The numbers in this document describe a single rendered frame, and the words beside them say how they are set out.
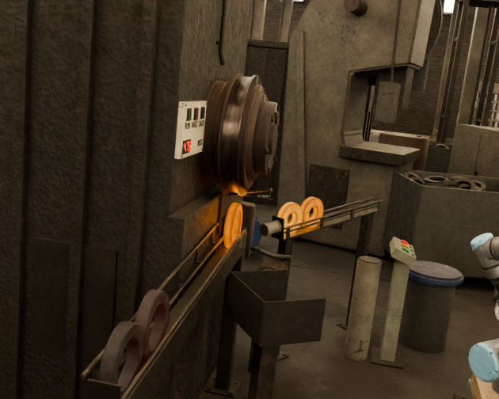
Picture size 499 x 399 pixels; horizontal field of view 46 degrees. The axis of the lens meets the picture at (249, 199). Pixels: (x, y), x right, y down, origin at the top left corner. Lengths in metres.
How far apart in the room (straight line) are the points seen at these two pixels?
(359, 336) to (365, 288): 0.26
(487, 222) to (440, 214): 0.35
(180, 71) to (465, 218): 2.94
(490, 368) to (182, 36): 1.66
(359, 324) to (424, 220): 1.45
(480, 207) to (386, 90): 1.09
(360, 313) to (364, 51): 2.48
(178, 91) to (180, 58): 0.10
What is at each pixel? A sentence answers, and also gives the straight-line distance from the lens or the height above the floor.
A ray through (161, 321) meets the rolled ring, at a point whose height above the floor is 0.68.
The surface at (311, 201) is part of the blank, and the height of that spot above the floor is 0.78.
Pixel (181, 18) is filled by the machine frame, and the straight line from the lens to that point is 1.88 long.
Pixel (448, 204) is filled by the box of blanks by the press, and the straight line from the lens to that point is 4.34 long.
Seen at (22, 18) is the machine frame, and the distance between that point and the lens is 2.07.
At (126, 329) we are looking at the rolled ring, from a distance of 1.36.
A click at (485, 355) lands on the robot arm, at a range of 2.51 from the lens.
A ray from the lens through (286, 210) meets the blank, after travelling 2.76.
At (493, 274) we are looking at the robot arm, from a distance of 2.53.
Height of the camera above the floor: 1.33
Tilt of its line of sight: 11 degrees down
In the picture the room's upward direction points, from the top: 6 degrees clockwise
